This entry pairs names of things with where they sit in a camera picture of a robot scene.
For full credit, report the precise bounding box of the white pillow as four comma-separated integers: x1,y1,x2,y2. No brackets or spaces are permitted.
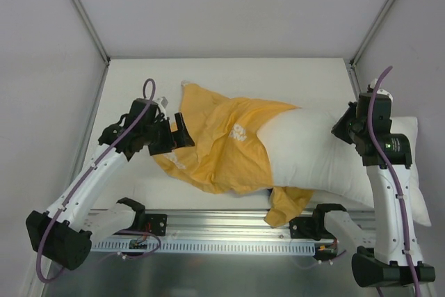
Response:
255,107,432,227

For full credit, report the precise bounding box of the blue and yellow pillowcase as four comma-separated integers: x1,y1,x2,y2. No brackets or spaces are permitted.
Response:
154,82,314,227

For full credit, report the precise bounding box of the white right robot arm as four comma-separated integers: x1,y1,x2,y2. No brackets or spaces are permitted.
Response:
156,94,435,287

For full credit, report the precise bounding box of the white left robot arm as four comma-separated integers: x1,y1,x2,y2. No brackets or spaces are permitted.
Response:
26,112,194,270

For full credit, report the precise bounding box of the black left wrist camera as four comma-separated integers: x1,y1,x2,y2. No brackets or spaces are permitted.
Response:
125,98,165,128

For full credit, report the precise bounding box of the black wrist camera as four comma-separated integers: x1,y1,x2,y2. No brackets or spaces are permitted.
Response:
125,98,165,128
356,93,392,134

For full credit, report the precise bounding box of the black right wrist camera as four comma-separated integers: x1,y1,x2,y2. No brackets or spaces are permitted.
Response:
356,93,392,134

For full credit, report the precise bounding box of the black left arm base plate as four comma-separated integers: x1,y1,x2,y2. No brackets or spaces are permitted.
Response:
129,212,168,236

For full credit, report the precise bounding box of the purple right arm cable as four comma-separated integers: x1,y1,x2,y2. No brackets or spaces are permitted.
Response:
295,65,423,297

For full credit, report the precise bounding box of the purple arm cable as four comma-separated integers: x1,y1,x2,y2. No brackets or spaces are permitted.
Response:
34,78,163,284
295,65,423,297

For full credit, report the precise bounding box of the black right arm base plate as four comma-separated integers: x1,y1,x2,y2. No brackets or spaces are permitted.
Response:
289,217,334,241

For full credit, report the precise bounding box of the aluminium mounting rail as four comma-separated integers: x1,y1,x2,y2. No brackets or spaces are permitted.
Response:
86,208,416,242

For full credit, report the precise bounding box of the white slotted cable duct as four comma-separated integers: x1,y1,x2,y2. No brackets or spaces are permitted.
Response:
92,238,316,256

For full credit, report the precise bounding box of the left aluminium frame post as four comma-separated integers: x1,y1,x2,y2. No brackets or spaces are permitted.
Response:
70,0,111,66

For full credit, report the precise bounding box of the aluminium frame post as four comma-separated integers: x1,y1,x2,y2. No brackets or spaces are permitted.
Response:
350,0,397,69
70,0,111,66

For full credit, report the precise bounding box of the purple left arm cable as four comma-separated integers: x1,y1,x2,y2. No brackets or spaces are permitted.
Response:
34,78,163,284

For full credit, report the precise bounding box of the right aluminium frame post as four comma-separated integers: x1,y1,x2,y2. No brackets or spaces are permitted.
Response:
350,0,397,69

